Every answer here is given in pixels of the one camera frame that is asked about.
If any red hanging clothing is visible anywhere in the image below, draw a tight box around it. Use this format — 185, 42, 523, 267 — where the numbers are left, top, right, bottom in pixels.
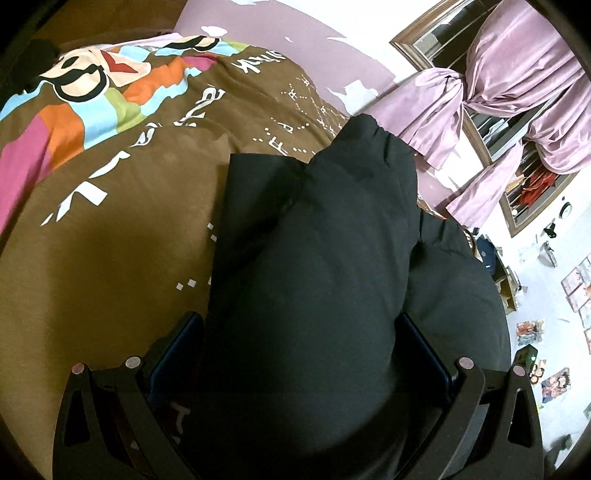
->
518, 167, 558, 207

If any wooden headboard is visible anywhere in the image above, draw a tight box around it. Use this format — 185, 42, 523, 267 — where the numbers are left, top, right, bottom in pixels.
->
0, 0, 191, 52

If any cluster of wall pictures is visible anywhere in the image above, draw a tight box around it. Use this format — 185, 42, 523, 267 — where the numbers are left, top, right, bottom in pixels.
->
515, 255, 591, 408

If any blue bag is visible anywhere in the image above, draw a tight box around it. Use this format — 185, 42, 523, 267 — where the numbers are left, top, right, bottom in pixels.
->
475, 234, 498, 265

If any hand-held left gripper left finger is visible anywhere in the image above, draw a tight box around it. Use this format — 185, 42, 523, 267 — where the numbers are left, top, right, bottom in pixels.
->
53, 311, 207, 480

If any wooden window frame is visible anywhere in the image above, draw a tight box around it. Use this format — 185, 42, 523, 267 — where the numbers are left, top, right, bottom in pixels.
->
389, 0, 588, 239

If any wooden shelf unit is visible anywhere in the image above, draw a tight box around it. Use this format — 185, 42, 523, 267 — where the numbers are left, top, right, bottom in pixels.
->
491, 255, 526, 315

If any brown printed blanket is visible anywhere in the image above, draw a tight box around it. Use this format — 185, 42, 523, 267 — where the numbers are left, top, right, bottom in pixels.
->
0, 31, 357, 462

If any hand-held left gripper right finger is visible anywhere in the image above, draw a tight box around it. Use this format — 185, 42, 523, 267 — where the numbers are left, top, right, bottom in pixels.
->
397, 311, 544, 480

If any purple curtain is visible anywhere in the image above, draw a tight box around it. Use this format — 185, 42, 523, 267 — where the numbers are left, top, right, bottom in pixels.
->
365, 0, 591, 230

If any black puffer jacket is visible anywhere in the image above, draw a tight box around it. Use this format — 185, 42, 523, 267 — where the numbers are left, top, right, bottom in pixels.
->
203, 113, 514, 480

